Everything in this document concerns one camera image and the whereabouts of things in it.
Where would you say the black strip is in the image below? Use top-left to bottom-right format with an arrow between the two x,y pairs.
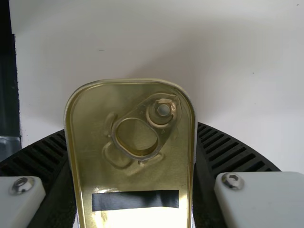
0,0 -> 21,148

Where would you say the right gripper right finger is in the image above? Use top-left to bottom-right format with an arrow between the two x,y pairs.
192,122 -> 304,228

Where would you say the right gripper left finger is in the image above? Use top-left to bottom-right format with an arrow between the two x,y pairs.
0,129 -> 79,228

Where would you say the gold rectangular tin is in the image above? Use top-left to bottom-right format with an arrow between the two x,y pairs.
63,78 -> 197,228

